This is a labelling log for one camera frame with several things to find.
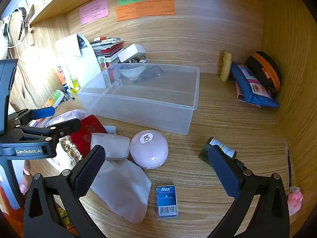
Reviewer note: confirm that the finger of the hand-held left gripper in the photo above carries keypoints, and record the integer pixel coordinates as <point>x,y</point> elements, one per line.
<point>66,126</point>
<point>42,112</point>

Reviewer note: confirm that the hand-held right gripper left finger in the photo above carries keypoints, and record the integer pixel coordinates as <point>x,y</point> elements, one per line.
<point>90,168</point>

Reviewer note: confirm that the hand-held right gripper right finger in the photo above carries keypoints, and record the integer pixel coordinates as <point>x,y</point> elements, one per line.
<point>223,171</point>

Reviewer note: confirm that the dark green bottle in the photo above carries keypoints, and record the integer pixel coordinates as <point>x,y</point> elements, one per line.
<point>205,151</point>

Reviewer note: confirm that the white sock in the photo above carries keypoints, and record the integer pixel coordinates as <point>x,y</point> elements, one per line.
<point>123,191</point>

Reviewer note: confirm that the pink round device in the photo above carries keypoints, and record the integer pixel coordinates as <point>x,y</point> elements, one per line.
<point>148,153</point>

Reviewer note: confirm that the clear plastic storage box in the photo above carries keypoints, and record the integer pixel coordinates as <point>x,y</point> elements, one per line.
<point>148,104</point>

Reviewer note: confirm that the wooden desktop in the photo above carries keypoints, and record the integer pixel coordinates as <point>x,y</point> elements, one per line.
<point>223,129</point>

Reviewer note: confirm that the person's left hand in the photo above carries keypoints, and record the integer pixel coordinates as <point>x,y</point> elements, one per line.
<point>24,186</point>

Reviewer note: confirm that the clear plastic bag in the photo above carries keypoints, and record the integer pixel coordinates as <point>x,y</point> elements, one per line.
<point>66,116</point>

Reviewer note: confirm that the white green tube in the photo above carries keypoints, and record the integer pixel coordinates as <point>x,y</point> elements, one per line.
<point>53,99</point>

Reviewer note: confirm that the red booklet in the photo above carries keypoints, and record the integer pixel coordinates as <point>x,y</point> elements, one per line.
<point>84,133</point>

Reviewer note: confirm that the gold glitter pouch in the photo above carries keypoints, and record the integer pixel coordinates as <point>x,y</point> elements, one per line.
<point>70,148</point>

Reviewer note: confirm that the black pen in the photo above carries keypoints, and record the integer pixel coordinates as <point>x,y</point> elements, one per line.
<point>68,95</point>

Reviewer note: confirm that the orange tube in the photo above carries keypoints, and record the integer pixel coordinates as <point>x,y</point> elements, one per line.
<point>61,75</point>

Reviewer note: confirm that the yellow liquid bottle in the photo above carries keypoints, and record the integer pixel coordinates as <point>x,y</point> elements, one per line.
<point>74,84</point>

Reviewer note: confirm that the blue staple box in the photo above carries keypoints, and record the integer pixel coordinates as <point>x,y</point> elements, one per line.
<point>167,200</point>

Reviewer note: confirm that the dotted sticker sheet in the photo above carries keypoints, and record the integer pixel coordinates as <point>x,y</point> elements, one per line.
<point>102,63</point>

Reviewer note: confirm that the pink wallet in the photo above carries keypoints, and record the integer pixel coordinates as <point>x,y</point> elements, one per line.
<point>240,95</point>

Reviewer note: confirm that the pink paw toy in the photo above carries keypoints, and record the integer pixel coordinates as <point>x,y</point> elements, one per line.
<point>294,200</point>

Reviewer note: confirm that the white ceramic bowl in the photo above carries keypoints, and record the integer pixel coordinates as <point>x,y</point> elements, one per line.
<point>131,73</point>

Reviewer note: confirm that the blue patchwork pouch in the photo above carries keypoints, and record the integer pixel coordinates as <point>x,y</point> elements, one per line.
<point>257,91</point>

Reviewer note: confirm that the stack of books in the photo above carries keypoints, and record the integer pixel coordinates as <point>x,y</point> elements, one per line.
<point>109,48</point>

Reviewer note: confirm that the red white tube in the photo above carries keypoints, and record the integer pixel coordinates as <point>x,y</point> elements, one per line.
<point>101,39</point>

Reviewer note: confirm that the small white box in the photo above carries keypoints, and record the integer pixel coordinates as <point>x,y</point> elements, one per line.
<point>131,52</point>

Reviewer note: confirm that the dark grey cloth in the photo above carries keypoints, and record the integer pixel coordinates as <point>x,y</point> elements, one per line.
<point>152,72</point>

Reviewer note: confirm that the yellow sponge block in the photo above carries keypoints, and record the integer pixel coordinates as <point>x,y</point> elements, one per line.
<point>225,67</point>

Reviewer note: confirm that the black orange case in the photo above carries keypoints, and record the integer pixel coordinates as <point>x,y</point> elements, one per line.
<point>267,72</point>

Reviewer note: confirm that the pink paper note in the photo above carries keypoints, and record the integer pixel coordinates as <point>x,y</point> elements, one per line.
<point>94,11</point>

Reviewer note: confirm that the orange paper note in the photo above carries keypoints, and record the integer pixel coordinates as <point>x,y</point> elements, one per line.
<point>158,7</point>
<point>127,13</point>

